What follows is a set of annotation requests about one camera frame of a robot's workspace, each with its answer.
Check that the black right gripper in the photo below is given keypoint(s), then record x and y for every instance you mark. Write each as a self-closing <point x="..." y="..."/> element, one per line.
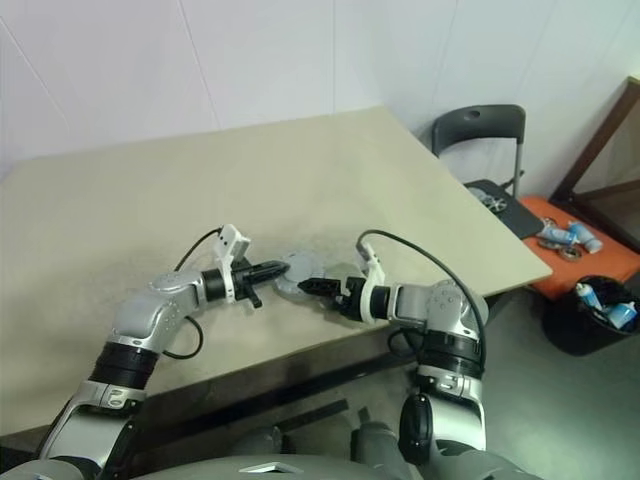
<point x="352" y="296"/>

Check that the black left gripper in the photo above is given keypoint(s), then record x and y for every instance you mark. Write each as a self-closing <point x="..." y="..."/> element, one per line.
<point x="244" y="281"/>

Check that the silver toothed gear cover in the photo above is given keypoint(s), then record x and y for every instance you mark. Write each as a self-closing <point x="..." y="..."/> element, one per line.
<point x="304" y="265"/>

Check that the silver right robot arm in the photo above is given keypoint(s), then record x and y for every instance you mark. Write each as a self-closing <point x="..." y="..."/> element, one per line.
<point x="435" y="300"/>

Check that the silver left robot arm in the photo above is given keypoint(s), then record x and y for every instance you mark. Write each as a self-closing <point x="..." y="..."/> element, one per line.
<point x="145" y="310"/>

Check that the long black floor strip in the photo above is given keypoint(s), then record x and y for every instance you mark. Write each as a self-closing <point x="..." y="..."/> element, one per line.
<point x="315" y="416"/>

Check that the short black floor strip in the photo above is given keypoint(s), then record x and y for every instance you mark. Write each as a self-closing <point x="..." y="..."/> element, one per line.
<point x="365" y="416"/>

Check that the dark grey rounded shape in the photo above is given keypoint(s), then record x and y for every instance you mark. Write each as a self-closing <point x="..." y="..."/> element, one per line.
<point x="375" y="442"/>

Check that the scissors on chair seat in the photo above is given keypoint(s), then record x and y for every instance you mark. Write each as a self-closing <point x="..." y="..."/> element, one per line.
<point x="495" y="202"/>

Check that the grey robot torso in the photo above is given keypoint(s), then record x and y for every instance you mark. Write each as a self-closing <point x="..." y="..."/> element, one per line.
<point x="200" y="469"/>

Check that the black folding chair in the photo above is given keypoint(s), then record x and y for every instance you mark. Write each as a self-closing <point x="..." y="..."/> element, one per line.
<point x="475" y="125"/>

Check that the blue white tube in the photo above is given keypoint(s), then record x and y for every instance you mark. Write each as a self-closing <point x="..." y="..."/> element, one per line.
<point x="556" y="233"/>
<point x="622" y="315"/>
<point x="585" y="236"/>
<point x="587" y="296"/>

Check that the black waste bin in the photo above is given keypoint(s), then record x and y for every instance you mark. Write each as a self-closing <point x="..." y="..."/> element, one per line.
<point x="565" y="335"/>

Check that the dark round bearing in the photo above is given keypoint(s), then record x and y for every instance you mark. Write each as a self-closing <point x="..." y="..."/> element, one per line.
<point x="571" y="252"/>

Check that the orange stool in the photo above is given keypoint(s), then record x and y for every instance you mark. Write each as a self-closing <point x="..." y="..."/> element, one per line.
<point x="615" y="262"/>

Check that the black framed side table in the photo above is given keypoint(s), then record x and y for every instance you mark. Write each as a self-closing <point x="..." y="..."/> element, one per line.
<point x="590" y="150"/>

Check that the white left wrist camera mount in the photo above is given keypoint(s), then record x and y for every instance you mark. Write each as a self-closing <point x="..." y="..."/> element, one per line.
<point x="232" y="240"/>

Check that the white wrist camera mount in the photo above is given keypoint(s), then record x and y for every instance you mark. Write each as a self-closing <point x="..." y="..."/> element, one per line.
<point x="372" y="265"/>
<point x="232" y="240"/>

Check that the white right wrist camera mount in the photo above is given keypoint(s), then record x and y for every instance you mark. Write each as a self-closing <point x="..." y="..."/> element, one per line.
<point x="372" y="265"/>

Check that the black work table frame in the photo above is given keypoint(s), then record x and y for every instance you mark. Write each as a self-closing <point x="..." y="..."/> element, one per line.
<point x="300" y="380"/>

